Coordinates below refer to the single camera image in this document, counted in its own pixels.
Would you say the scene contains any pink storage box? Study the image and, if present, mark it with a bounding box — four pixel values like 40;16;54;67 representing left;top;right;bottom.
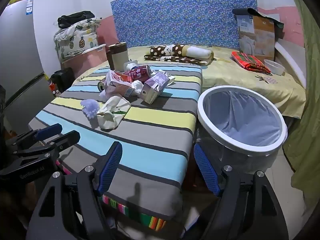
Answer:
61;44;108;81

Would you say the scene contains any rainbow striped cloth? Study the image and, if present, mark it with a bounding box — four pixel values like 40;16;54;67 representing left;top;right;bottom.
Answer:
56;160;167;230

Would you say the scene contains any red drink can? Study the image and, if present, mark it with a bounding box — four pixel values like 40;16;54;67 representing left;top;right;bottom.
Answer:
124;64;152;82

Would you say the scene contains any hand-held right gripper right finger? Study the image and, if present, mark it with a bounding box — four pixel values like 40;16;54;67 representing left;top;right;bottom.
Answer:
193;143;289;240

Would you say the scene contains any clear plastic container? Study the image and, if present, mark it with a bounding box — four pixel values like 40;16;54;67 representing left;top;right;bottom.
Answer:
264;59;285;76

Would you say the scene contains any green curtain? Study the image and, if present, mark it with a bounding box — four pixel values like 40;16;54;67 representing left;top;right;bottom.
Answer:
282;0;320;213

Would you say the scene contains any striped blanket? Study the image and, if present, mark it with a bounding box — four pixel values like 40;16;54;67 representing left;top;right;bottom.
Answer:
28;65;203;220

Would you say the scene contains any lavender plastic toy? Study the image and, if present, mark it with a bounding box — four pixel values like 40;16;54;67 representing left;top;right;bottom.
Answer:
80;99;100;119

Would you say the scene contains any silver foil packet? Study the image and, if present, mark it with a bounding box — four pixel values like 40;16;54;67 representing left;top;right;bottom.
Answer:
151;69;176;85

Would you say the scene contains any brown and beige thermos jug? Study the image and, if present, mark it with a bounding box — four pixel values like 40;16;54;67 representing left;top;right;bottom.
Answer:
106;42;128;72

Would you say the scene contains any black case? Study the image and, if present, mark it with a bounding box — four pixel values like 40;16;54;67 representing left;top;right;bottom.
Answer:
47;67;75;98

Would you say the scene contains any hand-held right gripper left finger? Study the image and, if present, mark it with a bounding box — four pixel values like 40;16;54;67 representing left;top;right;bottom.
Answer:
26;141;123;240

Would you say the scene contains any yellow bed sheet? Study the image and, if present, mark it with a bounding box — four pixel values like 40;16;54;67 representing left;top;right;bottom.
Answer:
72;45;307;118

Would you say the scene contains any brown polka dot cloth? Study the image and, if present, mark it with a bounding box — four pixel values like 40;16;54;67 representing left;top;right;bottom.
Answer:
150;44;215;60

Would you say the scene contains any red plaid cloth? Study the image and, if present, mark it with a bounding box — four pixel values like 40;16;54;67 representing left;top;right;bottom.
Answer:
231;51;273;75

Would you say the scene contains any blue floral headboard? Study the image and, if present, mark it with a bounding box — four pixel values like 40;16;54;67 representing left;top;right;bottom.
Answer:
110;0;258;52

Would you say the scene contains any crumpled white paper bag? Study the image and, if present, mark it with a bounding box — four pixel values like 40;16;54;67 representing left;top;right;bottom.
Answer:
96;95;132;130

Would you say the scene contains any purple drink carton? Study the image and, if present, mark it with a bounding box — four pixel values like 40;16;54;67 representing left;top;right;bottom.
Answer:
139;71;170;105

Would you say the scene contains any pink drink carton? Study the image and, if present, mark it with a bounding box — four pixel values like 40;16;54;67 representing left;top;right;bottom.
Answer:
105;70;135;97

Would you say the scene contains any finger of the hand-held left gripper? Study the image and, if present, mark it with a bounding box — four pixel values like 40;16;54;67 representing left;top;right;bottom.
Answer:
6;123;63;152
12;130;81;161

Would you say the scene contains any grey refrigerator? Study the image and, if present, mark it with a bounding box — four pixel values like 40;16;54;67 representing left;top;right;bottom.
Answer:
0;0;55;130

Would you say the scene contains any pineapple print quilt bag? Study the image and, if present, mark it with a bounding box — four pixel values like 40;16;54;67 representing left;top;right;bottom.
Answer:
54;17;103;61

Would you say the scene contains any white bed frame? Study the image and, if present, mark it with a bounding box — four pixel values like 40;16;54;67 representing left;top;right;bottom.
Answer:
275;40;307;88

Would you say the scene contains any white yoghurt bottle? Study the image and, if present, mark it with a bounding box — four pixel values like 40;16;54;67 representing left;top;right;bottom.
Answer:
126;63;142;73

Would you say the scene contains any white trash bin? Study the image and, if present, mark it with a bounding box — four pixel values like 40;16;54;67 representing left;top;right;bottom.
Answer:
196;85;288;175

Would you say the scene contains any cardboard box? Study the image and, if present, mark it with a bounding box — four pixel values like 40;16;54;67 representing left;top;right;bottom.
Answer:
232;8;276;63

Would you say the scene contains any brown polka-dot folded blanket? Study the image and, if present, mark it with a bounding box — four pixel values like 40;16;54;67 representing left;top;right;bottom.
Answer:
144;53;217;67

